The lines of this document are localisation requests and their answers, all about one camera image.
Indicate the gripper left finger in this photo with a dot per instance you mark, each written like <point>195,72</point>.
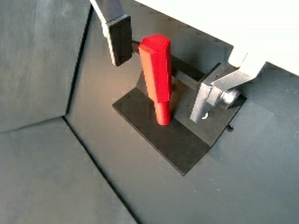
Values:
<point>117,29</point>

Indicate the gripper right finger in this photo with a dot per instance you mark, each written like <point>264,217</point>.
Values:
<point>218,87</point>

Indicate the red peg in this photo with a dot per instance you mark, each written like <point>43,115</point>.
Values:
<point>155,56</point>

